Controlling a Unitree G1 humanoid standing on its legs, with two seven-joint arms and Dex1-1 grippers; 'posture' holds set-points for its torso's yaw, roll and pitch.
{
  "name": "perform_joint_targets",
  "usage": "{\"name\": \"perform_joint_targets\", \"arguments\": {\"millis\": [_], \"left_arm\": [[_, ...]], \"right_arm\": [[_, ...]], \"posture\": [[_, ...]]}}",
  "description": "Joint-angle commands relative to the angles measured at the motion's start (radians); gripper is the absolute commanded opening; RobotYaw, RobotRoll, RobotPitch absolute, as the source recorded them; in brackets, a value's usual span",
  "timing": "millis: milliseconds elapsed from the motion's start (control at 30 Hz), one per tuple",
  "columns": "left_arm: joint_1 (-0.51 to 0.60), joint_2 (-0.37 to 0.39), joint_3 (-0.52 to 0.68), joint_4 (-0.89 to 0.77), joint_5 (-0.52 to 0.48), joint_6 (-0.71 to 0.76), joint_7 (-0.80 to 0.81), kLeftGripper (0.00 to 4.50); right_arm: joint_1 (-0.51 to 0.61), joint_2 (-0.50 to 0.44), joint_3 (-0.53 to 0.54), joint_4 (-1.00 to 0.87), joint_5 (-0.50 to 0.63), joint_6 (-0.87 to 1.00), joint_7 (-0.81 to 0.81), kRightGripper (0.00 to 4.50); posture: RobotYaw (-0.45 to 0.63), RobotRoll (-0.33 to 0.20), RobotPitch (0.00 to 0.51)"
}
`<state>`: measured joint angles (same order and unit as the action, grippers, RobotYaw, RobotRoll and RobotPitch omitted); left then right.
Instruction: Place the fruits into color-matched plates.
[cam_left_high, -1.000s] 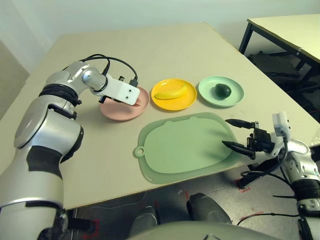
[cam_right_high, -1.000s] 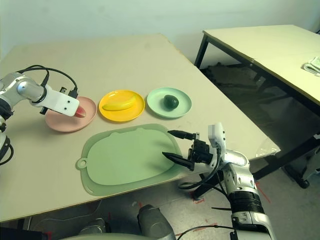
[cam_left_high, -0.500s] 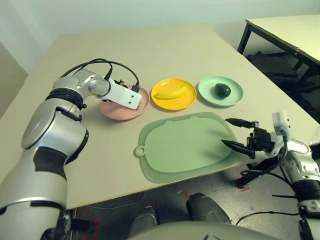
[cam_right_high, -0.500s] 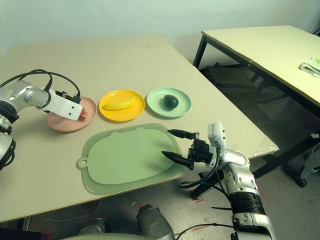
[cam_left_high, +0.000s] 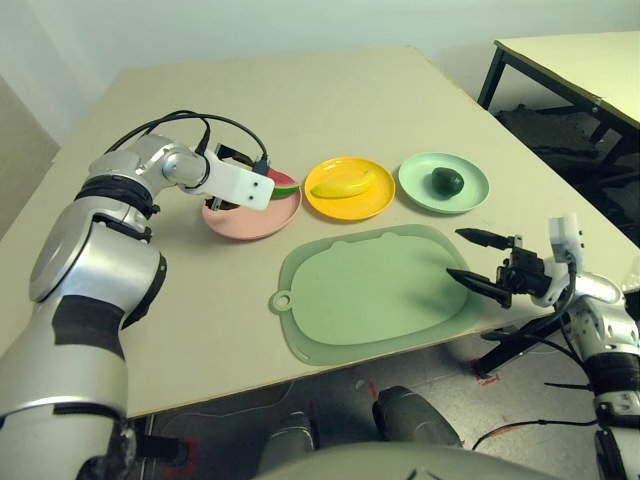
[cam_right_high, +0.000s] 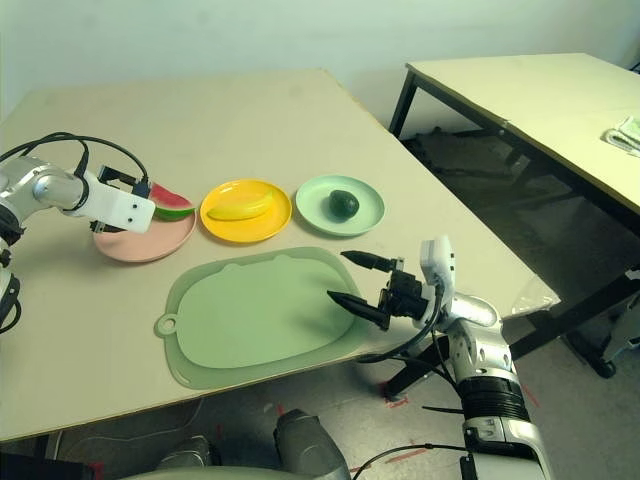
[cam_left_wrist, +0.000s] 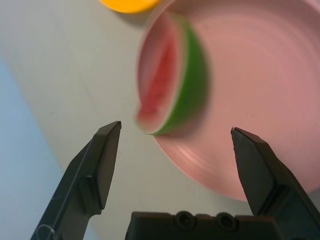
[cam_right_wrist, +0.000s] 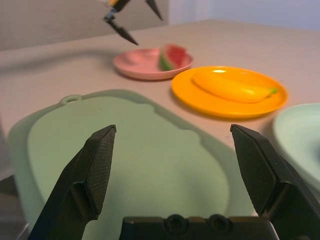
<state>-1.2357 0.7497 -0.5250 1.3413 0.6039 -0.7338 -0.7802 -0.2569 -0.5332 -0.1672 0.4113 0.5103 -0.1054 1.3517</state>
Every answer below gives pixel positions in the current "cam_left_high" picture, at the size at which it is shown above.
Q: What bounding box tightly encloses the yellow banana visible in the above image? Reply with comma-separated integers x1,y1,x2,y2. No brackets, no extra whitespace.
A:
309,168,377,199

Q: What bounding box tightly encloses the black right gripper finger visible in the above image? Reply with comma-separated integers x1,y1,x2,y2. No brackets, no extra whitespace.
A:
445,268,512,309
455,227,516,250

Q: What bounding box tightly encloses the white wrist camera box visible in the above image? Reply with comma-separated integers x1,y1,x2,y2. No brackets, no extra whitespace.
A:
185,149,276,210
548,213,585,264

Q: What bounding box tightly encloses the grey robot right leg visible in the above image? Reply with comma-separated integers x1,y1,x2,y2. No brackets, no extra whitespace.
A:
372,385,464,449

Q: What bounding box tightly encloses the translucent green mat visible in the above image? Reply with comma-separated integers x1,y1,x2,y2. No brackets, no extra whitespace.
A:
276,223,485,367

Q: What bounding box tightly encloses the grey robot torso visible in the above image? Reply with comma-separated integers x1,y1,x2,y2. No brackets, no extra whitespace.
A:
254,442,591,480

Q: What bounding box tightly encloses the light green cutting board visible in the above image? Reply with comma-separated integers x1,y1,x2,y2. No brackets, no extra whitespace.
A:
269,233,472,347

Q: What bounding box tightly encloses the pink round plate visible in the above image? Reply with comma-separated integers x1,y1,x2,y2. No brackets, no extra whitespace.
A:
201,167,303,242

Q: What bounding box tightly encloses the orange round plate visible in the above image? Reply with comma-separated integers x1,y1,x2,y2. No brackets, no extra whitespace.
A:
303,156,397,222

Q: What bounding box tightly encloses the short black left wrist cable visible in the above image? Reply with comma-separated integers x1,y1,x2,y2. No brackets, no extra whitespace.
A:
104,113,211,156

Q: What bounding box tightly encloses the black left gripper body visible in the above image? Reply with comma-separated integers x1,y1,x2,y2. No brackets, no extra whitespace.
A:
203,143,256,212

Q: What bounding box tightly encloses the long black left camera cable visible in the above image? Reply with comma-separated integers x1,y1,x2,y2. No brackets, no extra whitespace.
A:
104,110,271,174

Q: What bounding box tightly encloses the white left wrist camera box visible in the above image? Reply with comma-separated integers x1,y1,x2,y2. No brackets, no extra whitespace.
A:
185,149,276,210

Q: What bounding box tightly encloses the grey robot leg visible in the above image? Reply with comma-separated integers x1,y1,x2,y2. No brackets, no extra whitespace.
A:
372,385,464,449
262,410,321,466

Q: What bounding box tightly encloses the light green round plate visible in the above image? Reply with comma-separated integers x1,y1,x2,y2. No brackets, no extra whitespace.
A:
397,152,490,216

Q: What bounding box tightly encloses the grey robot left leg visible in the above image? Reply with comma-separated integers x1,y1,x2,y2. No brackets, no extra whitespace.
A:
262,410,321,466

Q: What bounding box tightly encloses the dark green avocado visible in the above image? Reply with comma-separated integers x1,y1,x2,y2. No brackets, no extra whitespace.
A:
430,167,465,196

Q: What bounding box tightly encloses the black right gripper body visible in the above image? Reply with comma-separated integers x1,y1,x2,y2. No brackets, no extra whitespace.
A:
495,233,551,301

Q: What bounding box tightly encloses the red watermelon slice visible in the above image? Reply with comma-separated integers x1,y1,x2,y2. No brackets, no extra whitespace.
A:
264,167,302,200

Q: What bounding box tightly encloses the black floor cable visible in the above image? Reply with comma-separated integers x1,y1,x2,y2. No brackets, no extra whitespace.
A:
472,419,599,451

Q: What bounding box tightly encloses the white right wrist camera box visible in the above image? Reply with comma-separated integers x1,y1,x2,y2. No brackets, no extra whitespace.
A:
548,213,585,264

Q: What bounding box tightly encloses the beige side table black frame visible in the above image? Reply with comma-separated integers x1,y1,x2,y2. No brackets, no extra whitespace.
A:
477,30,640,166

